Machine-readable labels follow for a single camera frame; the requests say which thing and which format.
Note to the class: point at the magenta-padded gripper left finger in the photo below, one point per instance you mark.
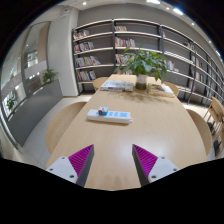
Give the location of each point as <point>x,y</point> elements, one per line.
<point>68,166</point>

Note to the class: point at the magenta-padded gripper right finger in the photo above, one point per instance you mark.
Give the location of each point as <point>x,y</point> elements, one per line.
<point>158,166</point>

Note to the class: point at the small white blue charger block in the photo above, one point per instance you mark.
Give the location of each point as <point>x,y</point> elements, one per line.
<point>103,111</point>

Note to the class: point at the round-backed beige chair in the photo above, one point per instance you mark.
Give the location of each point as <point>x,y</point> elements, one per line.
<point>201,130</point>
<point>99,83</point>
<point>63,126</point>
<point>173,88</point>

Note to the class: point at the white power strip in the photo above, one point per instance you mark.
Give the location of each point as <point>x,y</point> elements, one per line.
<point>116,116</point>

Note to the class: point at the yellow-covered book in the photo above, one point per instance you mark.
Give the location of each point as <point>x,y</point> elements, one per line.
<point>160,90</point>

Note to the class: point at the small green ledge plant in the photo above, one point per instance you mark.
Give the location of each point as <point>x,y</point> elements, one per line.
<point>49,76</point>
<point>11,103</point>

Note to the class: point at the large white book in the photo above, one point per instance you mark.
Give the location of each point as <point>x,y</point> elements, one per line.
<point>116,85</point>

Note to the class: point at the green potted plant white pot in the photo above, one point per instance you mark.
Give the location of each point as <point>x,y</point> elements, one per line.
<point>143,65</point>

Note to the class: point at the grey shelf unit with books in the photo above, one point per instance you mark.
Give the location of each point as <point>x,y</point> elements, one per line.
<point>100,43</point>

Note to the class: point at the ceiling lights group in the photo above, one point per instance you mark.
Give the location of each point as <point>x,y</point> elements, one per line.
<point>177,11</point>

